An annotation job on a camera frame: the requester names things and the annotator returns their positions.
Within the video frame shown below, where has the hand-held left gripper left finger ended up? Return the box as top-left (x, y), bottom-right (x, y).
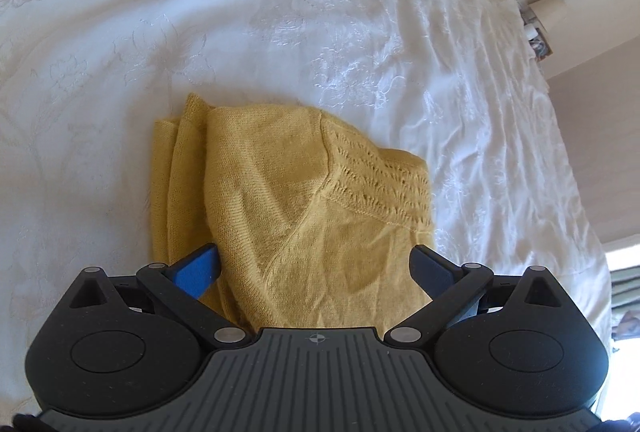
top-left (66, 243), bottom-right (249, 349)

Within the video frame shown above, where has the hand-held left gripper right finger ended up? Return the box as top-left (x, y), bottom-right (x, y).
top-left (383, 245), bottom-right (564, 348)

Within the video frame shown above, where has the yellow knit sweater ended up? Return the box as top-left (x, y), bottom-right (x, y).
top-left (151, 92), bottom-right (436, 330)

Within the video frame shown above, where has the bedside table with items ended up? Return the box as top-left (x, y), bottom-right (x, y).
top-left (520, 9), bottom-right (556, 62)

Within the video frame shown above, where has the white embroidered bedspread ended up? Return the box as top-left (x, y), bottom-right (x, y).
top-left (0, 0), bottom-right (613, 413)

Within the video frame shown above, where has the beige lamp shade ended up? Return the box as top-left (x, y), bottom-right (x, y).
top-left (517, 0), bottom-right (566, 20)

